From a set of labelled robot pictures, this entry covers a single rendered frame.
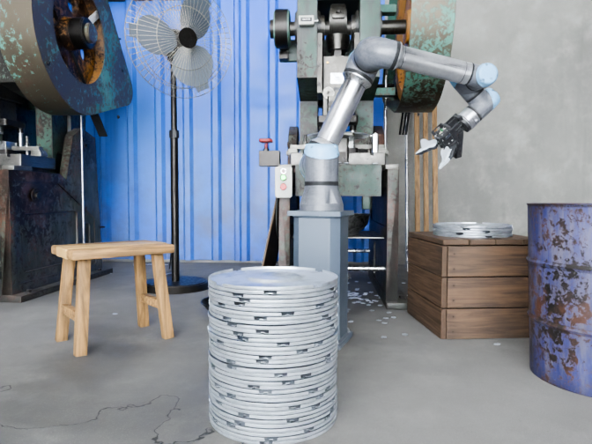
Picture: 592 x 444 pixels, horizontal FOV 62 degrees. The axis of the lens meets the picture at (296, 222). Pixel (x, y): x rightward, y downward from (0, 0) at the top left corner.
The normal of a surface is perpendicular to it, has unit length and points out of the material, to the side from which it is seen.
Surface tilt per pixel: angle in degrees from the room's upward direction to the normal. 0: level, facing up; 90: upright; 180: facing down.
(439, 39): 115
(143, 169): 90
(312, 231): 90
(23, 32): 107
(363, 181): 90
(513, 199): 90
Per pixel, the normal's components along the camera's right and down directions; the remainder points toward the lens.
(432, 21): -0.06, 0.33
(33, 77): -0.07, 0.72
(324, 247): -0.34, 0.05
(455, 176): -0.06, 0.05
